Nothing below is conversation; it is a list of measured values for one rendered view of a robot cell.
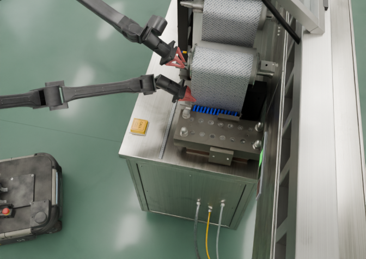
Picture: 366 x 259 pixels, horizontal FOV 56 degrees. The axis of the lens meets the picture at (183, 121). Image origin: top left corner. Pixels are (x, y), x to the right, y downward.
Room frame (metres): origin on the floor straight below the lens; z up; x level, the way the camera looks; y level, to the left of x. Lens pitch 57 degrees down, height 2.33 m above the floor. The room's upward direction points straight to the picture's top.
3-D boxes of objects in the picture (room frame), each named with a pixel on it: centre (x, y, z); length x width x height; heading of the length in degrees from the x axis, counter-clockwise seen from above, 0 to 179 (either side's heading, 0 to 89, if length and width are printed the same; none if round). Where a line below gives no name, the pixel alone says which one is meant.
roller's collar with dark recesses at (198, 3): (1.24, -0.08, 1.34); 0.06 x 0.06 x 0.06; 78
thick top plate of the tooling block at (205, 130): (0.78, -0.17, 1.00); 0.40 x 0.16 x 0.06; 78
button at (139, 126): (0.88, 0.21, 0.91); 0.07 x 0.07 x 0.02; 78
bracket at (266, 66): (0.93, -0.34, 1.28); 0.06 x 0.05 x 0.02; 78
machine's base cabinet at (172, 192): (1.90, -0.29, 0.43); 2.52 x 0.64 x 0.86; 168
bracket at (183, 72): (1.04, -0.02, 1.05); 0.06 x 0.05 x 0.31; 78
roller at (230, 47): (1.08, -0.19, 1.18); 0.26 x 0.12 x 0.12; 78
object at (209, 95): (0.91, -0.15, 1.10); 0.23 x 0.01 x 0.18; 78
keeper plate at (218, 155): (0.69, -0.17, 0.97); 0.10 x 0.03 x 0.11; 78
